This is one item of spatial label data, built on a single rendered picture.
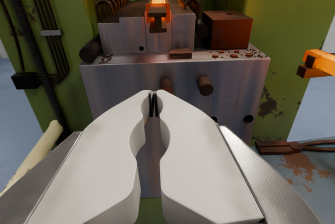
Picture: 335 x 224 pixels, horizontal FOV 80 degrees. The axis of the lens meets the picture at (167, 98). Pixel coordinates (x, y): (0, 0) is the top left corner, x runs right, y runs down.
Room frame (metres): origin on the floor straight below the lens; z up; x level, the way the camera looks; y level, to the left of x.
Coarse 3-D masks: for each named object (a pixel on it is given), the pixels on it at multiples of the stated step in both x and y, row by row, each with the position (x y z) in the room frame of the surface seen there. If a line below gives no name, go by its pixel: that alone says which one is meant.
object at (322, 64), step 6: (306, 54) 0.38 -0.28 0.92; (312, 54) 0.37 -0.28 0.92; (318, 54) 0.36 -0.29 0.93; (324, 54) 0.36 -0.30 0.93; (330, 54) 0.36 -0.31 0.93; (324, 60) 0.34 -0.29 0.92; (330, 60) 0.33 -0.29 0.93; (318, 66) 0.35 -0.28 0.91; (324, 66) 0.34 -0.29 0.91; (330, 66) 0.33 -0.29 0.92; (330, 72) 0.32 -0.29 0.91
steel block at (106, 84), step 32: (96, 64) 0.37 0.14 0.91; (128, 64) 0.37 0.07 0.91; (160, 64) 0.37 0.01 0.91; (192, 64) 0.37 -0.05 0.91; (224, 64) 0.38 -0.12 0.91; (256, 64) 0.38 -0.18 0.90; (96, 96) 0.37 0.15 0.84; (128, 96) 0.37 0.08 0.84; (192, 96) 0.37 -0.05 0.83; (256, 96) 0.38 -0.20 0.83; (160, 128) 0.37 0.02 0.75; (160, 160) 0.37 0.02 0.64; (160, 192) 0.37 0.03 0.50
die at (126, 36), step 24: (144, 0) 0.74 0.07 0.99; (168, 0) 0.70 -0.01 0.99; (120, 24) 0.43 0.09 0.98; (144, 24) 0.43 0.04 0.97; (168, 24) 0.43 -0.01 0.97; (192, 24) 0.43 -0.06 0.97; (120, 48) 0.43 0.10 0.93; (144, 48) 0.43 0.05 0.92; (168, 48) 0.43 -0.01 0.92; (192, 48) 0.43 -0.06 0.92
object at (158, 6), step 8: (160, 0) 0.54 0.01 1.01; (152, 8) 0.37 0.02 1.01; (160, 8) 0.37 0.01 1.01; (168, 8) 0.42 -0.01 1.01; (152, 16) 0.33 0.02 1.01; (160, 16) 0.33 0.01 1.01; (168, 16) 0.42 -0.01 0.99; (152, 24) 0.36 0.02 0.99; (160, 24) 0.33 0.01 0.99; (152, 32) 0.33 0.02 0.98; (160, 32) 0.33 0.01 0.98
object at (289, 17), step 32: (224, 0) 0.76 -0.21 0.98; (256, 0) 0.58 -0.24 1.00; (288, 0) 0.58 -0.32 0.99; (320, 0) 0.58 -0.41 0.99; (256, 32) 0.58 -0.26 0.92; (288, 32) 0.58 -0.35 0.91; (320, 32) 0.58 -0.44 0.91; (288, 64) 0.58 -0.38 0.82; (288, 96) 0.58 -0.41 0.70; (256, 128) 0.58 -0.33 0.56; (288, 128) 0.58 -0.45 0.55
